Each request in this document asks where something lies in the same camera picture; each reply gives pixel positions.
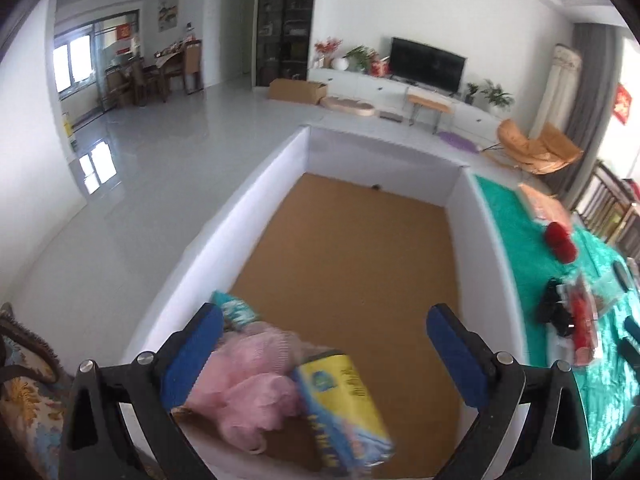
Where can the framed wall picture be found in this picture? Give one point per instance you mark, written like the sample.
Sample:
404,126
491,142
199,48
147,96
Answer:
168,10

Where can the oval wooden tray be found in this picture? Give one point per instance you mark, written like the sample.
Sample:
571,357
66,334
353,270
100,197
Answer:
347,106

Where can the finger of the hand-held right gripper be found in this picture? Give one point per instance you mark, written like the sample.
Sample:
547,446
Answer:
632,328
630,350

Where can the red flower bouquet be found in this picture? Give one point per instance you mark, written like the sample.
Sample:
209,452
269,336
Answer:
327,47

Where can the small green potted plant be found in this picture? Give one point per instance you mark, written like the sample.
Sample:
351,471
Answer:
470,92

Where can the orange book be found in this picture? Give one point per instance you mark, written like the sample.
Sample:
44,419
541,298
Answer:
542,205

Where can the purple floor mat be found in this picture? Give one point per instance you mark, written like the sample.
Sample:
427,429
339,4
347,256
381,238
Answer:
457,142

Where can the wooden stool with metal legs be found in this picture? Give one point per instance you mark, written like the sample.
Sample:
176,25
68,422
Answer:
430,101

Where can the grey curtain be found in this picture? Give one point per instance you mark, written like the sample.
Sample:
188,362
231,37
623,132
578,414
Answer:
592,100

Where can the green satin tablecloth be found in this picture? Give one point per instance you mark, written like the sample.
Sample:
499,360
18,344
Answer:
525,240

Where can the potted plant with red ornaments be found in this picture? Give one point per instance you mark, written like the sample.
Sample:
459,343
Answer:
362,57

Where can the cream covered standing air conditioner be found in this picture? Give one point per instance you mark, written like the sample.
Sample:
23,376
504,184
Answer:
557,90

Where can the dark wooden chair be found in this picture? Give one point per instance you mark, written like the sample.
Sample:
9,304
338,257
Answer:
605,205

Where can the red fluffy ball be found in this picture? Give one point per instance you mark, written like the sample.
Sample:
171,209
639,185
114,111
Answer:
557,232
567,251

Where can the brown cardboard box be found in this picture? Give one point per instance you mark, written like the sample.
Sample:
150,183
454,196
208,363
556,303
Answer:
295,91

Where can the clear packet with red contents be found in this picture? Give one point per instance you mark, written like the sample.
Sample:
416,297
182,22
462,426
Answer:
586,320

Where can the floral patterned cushion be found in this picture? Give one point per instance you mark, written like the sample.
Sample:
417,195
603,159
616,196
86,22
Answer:
30,410

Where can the black cloth item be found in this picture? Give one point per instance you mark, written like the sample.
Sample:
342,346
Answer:
552,305

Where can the large green potted plant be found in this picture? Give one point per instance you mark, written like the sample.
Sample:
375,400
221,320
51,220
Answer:
496,95

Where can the dark glass display cabinet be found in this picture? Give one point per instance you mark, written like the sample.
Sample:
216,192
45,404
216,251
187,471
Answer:
285,25

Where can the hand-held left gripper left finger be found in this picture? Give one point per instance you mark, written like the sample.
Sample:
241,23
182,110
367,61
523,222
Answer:
195,357

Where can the orange lounge chair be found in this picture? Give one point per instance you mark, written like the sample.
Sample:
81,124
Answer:
530,147

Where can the black slim object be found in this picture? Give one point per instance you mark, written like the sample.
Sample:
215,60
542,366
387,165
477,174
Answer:
621,275

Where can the red paper decoration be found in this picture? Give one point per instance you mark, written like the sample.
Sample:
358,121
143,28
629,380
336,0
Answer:
623,104

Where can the black flat television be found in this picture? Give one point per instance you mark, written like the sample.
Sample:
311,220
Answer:
427,65

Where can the glass balcony door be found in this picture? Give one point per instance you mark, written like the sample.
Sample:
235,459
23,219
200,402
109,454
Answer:
80,65

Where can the pink mesh bath pouf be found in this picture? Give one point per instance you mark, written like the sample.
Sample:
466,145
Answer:
250,390

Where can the yellow and blue packet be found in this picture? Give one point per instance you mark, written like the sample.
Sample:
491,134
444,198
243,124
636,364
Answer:
345,400

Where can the teal printed packet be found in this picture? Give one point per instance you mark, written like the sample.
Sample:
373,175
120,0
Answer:
237,310

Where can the round white vase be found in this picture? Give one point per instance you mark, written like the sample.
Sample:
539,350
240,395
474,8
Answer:
340,64

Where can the white-walled cardboard box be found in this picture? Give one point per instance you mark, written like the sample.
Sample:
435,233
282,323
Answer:
350,260

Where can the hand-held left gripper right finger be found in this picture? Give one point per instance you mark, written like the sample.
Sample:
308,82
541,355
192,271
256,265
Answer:
460,362

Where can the wooden dining table with chairs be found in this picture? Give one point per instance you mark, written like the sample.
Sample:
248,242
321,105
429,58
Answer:
160,72

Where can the white television cabinet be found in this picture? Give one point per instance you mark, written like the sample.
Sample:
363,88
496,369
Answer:
360,91

